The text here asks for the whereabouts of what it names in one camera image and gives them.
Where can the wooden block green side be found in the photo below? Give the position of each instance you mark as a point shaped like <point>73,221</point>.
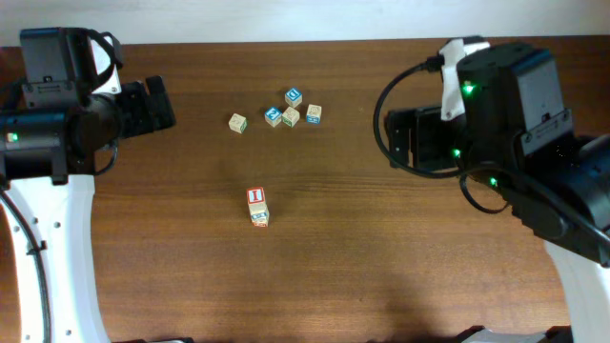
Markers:
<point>238,123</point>

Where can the wooden block blue J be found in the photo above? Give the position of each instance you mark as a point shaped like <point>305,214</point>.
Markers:
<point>260,216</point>

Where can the wooden block blue base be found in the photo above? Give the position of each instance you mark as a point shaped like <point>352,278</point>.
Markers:
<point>313,114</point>

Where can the blue letter block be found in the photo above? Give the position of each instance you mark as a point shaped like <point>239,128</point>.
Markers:
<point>273,116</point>

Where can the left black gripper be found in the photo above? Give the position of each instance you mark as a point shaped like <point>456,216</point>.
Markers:
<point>140,97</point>

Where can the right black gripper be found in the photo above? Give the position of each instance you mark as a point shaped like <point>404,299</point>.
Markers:
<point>414,149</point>

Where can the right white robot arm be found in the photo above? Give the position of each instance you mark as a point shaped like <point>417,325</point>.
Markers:
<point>555,183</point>

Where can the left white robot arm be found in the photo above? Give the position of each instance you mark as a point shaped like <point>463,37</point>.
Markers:
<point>47,187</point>

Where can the wooden block red side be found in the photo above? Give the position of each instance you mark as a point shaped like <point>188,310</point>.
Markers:
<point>256,196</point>

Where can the blue C block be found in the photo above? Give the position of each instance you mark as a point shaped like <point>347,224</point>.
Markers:
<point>293,97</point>

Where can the plain wooden block centre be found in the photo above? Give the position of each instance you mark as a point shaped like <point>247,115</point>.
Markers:
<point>290,117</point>

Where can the green B block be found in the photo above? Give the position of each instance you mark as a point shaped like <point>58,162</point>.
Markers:
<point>257,208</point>

